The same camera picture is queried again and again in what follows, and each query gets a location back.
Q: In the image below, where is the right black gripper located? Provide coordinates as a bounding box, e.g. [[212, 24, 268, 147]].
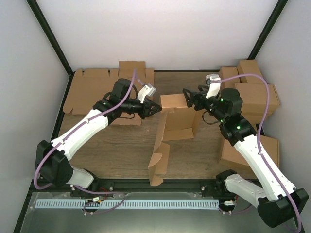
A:
[[183, 85, 227, 123]]

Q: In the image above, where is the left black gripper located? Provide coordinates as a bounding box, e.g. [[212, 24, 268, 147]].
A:
[[121, 97, 162, 119]]

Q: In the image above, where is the cardboard box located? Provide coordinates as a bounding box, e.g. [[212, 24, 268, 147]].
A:
[[148, 94, 203, 187]]

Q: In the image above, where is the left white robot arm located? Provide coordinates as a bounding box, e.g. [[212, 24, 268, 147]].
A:
[[34, 78, 162, 196]]

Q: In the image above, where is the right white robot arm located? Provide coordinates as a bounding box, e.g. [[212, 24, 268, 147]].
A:
[[183, 83, 309, 232]]

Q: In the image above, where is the folded box back left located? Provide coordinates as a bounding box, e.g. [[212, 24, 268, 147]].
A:
[[219, 67, 240, 90]]

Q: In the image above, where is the folded box back right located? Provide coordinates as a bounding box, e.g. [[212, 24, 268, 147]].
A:
[[237, 60, 263, 84]]

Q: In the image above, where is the folded box top stack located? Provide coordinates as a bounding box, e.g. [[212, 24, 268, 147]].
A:
[[235, 83, 280, 113]]

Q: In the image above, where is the folded box near right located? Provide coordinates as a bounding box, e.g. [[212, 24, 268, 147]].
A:
[[218, 134, 280, 174]]

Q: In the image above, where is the folded boxes lower stack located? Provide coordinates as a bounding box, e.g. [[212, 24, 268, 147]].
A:
[[242, 106, 264, 124]]

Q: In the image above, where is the flat cardboard sheet stack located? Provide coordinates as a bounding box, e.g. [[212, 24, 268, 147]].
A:
[[63, 61, 155, 116]]

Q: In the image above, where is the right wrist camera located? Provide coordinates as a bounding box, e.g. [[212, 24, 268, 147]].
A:
[[206, 74, 221, 99]]

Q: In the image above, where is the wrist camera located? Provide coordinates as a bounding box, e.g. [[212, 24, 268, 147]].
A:
[[137, 83, 156, 103], [206, 74, 221, 99]]

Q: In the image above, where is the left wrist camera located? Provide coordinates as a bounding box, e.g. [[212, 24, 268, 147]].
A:
[[137, 83, 156, 103]]

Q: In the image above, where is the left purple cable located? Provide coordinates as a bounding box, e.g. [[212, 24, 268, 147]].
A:
[[33, 68, 144, 216]]

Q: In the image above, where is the purple cable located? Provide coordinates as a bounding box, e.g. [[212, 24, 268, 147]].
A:
[[33, 68, 144, 216], [211, 74, 302, 233]]

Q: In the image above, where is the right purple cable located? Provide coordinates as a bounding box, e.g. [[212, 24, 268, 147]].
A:
[[211, 74, 302, 233]]

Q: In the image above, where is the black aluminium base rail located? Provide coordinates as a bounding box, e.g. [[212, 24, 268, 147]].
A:
[[30, 178, 289, 195]]

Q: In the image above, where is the right black frame post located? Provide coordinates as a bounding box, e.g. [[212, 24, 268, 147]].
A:
[[247, 0, 288, 60]]

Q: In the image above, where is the black frame post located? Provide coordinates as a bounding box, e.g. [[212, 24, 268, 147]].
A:
[[26, 0, 73, 75], [247, 0, 288, 60]]

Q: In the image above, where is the light blue cable duct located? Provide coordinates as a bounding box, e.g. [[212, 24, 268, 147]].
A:
[[35, 199, 219, 210]]

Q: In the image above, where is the left black frame post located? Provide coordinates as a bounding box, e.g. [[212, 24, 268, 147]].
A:
[[26, 0, 73, 75]]

